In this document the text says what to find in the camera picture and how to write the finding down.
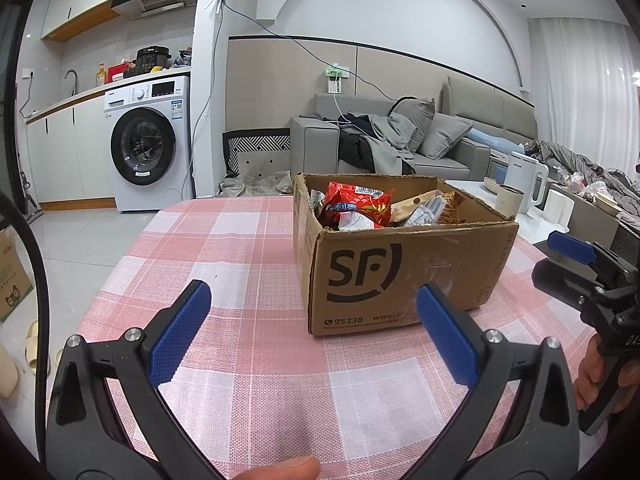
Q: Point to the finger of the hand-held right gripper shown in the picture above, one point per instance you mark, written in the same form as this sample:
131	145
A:
567	246
555	280

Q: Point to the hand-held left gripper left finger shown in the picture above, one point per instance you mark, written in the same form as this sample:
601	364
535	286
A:
182	330

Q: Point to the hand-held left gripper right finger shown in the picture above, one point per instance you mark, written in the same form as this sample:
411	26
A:
447	337

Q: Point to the brown cardboard box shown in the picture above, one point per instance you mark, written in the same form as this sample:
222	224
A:
425	280

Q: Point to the golden noodle snack packet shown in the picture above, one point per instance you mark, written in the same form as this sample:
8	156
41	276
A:
452	207

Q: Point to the beige bread packet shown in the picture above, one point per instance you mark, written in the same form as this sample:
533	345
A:
407	207

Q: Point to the silver black snack packet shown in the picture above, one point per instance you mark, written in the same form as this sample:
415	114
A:
355	221

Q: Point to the red snack packet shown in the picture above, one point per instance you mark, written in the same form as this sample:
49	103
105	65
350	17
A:
357	200

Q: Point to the person's right hand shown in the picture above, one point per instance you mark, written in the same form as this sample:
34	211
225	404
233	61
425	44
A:
587	375

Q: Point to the person's left hand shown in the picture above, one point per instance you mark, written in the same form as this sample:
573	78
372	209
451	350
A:
285	470

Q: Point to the grey upholstered bench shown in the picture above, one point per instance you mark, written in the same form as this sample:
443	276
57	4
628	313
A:
590	220

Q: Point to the white coffee table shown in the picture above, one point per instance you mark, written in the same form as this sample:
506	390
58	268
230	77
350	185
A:
535	225

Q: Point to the white tissue roll pack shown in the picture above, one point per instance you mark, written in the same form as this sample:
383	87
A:
559	207

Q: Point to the cream lidded cup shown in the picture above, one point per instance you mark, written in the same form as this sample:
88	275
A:
510	202

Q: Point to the pink plaid tablecloth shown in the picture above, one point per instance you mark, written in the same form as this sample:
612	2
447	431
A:
225	270

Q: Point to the white electric kettle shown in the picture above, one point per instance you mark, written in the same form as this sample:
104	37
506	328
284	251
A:
520	180

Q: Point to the pile of grey clothes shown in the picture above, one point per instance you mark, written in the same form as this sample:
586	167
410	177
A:
565	155

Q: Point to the cream bowl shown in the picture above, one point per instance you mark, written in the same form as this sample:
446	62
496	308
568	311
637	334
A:
491	184

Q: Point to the light blue blanket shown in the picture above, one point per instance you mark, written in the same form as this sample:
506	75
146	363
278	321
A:
487	137

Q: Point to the beige slipper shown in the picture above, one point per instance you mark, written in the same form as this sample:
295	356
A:
34	345

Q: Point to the white curtain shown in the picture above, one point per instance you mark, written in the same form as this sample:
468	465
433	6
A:
580	85

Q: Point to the grey floor cloth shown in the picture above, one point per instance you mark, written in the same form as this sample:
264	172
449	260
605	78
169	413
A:
255	185

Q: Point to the light grey pillow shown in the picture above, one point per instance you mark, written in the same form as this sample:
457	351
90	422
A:
445	135

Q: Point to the printed cardboard box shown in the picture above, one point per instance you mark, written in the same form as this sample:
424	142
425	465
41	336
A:
12	280

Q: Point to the cream slipper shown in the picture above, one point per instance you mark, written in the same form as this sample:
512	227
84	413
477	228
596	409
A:
7	372

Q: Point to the white washing machine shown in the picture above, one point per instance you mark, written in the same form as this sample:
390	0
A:
150	150

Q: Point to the grey floor mop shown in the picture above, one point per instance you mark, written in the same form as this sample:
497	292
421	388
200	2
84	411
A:
31	210

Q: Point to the dark grey pillow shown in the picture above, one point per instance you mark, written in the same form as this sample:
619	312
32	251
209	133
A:
412	122

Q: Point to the black white patterned bin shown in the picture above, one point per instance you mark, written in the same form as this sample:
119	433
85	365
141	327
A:
255	142

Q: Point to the grey jacket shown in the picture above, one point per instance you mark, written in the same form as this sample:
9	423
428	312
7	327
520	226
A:
385	140

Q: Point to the white counter cabinet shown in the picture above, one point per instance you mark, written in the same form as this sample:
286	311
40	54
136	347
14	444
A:
65	155

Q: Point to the black clothes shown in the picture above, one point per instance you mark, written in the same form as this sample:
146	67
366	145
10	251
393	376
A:
355	147

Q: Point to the grey sofa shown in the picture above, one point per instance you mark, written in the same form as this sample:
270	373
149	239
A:
312	145

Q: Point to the yellow bottle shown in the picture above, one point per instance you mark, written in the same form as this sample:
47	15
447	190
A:
100	77

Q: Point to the red box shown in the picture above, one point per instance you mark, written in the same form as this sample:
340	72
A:
122	70

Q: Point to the grey plastic bag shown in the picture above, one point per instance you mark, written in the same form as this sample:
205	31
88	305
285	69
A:
182	59

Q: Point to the black pressure cooker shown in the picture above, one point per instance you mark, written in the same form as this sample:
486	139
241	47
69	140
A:
152	59

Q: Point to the kitchen faucet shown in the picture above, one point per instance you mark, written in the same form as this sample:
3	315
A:
75	79

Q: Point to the dark glass door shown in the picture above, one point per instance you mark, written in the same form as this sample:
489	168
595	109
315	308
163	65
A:
7	110

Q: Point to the green wall charger holder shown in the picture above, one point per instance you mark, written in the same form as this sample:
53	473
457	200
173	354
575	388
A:
336	77

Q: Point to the white wall socket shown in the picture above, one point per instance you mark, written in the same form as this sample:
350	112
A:
26	76

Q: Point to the white wall cabinets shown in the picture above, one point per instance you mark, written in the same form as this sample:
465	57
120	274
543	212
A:
85	0

